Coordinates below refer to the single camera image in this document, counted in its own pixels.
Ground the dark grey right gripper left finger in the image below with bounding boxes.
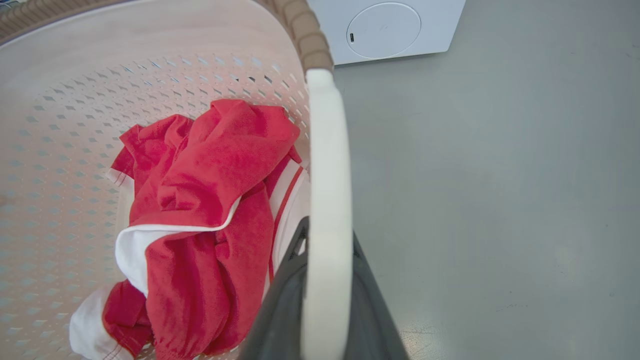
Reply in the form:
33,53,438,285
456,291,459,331
238,216,310,360

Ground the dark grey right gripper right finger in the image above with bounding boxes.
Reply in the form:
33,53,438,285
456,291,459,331
346,233,410,360

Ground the white perforated laundry basket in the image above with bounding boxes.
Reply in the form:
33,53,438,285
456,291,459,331
0,0,354,360

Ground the red and white garment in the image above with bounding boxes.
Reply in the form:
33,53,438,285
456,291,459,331
69,99,311,360

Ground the round white washing machine door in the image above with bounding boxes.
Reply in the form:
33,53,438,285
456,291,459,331
346,2,422,60

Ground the white washing machine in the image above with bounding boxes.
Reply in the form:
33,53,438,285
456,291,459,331
306,0,467,66

